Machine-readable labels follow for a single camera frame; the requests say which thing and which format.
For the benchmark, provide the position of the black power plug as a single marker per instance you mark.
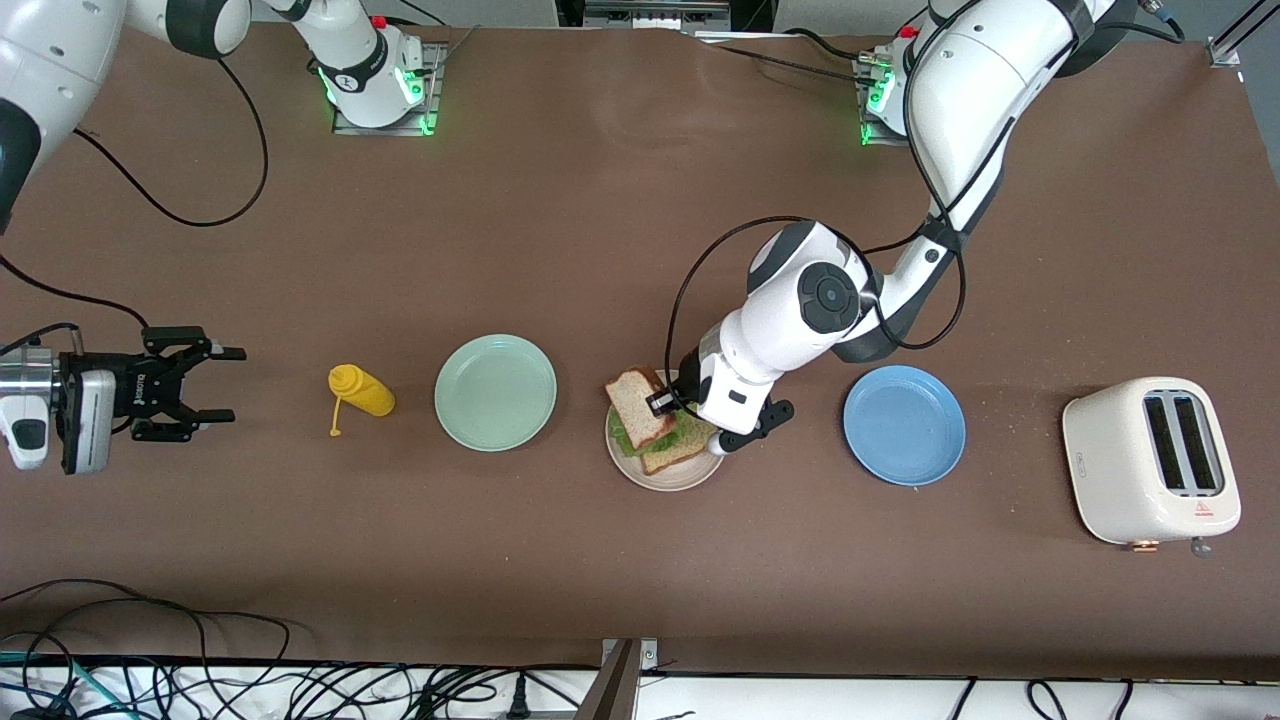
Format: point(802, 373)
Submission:
point(517, 700)

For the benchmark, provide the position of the green lettuce leaf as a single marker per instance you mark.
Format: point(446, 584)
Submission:
point(622, 440)

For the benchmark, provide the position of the blue plate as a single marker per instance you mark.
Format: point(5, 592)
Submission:
point(904, 425)

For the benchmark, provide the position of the short aluminium profile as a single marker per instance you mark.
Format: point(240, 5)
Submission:
point(1225, 50)

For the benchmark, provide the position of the grey metal strip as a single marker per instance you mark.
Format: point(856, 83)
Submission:
point(740, 37)

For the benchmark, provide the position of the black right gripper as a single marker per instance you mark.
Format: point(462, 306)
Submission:
point(139, 396)

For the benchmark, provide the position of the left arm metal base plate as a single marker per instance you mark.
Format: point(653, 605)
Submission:
point(885, 141)

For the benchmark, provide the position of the yellow mustard squeeze bottle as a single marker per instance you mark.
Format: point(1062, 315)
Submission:
point(365, 392)

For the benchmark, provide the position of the white toaster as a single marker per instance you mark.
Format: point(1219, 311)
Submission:
point(1110, 460)

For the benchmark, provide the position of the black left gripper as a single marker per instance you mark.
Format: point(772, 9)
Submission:
point(689, 384)

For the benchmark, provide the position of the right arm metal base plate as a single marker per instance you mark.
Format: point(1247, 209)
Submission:
point(436, 90)

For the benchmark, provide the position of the mint green plate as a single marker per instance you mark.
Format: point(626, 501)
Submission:
point(495, 392)

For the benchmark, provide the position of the beige plate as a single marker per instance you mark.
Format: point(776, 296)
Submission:
point(665, 482)

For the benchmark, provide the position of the grey metal post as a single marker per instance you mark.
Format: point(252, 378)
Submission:
point(610, 690)

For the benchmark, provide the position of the small metal bracket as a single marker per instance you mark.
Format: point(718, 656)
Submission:
point(648, 655)

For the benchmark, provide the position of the brown bread slice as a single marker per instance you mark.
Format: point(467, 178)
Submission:
point(635, 405)
point(690, 445)

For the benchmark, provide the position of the grey metal device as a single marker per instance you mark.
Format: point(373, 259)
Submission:
point(655, 15)

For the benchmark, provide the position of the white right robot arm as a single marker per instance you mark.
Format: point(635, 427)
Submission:
point(60, 60)

